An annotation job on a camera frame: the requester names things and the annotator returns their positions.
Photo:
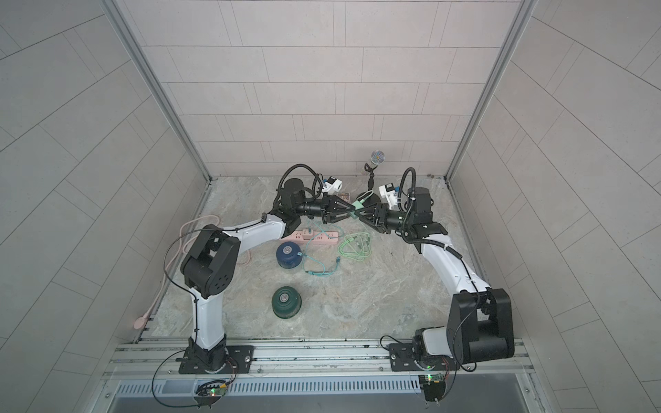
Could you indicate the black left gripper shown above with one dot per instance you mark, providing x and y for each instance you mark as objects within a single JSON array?
[{"x": 325, "y": 209}]

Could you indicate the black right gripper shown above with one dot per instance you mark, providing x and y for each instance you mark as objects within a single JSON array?
[{"x": 383, "y": 218}]

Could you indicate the blue cordless meat grinder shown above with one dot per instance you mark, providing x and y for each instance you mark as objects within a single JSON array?
[{"x": 288, "y": 255}]

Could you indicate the green cordless meat grinder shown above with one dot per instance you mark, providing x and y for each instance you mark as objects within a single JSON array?
[{"x": 286, "y": 302}]

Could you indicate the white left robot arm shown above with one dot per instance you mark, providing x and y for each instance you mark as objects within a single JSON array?
[{"x": 209, "y": 266}]

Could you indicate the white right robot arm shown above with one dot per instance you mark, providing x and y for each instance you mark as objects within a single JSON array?
[{"x": 479, "y": 326}]

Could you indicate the purple playing card box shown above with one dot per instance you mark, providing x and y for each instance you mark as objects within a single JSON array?
[{"x": 345, "y": 197}]

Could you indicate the pink power strip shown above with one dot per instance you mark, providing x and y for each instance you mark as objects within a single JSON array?
[{"x": 313, "y": 237}]

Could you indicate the black microphone stand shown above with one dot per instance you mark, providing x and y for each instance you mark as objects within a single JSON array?
[{"x": 364, "y": 196}]

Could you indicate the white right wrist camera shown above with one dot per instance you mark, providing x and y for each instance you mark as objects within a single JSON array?
[{"x": 388, "y": 194}]

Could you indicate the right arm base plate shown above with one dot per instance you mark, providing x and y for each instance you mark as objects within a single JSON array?
[{"x": 409, "y": 357}]

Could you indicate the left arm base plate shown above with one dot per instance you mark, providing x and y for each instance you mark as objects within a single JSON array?
[{"x": 224, "y": 360}]

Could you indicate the aluminium front rail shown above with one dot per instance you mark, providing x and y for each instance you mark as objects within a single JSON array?
[{"x": 270, "y": 358}]

